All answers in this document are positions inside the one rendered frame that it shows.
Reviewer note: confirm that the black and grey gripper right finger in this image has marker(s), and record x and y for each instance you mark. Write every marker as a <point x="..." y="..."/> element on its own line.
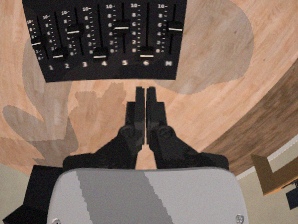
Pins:
<point x="162" y="139"/>

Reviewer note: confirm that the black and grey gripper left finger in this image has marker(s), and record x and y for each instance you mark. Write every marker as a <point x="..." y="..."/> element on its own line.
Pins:
<point x="121" y="151"/>

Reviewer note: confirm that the black lighting desk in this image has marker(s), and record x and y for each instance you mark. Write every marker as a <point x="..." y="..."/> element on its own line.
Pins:
<point x="154" y="31"/>

